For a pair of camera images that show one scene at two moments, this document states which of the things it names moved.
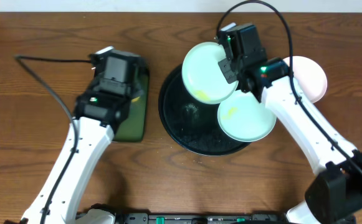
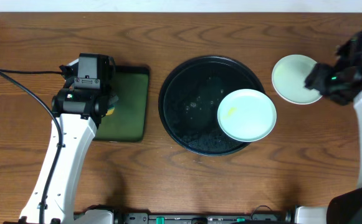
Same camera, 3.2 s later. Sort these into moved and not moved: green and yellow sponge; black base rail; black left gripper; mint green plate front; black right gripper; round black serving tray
Moved: black right gripper; green and yellow sponge; black left gripper
Not moved: round black serving tray; mint green plate front; black base rail
